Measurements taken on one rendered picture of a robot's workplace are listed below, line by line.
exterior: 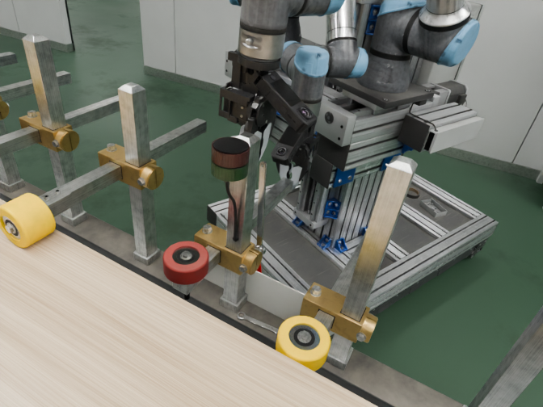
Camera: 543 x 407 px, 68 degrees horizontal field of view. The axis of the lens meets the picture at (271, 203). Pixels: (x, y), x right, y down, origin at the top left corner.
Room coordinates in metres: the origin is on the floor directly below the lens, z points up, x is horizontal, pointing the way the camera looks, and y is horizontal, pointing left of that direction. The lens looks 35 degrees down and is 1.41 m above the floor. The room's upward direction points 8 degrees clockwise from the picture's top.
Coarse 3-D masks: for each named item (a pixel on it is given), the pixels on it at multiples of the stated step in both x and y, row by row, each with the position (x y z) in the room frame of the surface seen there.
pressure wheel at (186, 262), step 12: (168, 252) 0.52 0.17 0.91; (180, 252) 0.53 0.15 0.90; (192, 252) 0.53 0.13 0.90; (204, 252) 0.53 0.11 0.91; (168, 264) 0.49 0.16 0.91; (180, 264) 0.50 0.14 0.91; (192, 264) 0.50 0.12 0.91; (204, 264) 0.51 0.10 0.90; (168, 276) 0.49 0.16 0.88; (180, 276) 0.48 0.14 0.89; (192, 276) 0.49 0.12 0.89; (204, 276) 0.51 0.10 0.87
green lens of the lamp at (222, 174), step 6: (216, 168) 0.54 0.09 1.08; (222, 168) 0.53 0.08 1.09; (240, 168) 0.54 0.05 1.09; (246, 168) 0.55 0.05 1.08; (216, 174) 0.54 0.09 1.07; (222, 174) 0.53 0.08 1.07; (228, 174) 0.53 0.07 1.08; (234, 174) 0.53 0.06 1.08; (240, 174) 0.54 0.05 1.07; (246, 174) 0.56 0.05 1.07; (222, 180) 0.53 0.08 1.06; (228, 180) 0.53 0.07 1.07; (234, 180) 0.54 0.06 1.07
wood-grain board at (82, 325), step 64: (0, 256) 0.47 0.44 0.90; (64, 256) 0.49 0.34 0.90; (0, 320) 0.35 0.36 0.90; (64, 320) 0.36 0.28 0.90; (128, 320) 0.38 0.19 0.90; (192, 320) 0.39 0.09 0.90; (0, 384) 0.26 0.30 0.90; (64, 384) 0.27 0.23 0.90; (128, 384) 0.28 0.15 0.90; (192, 384) 0.29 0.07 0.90; (256, 384) 0.30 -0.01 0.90; (320, 384) 0.31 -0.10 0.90
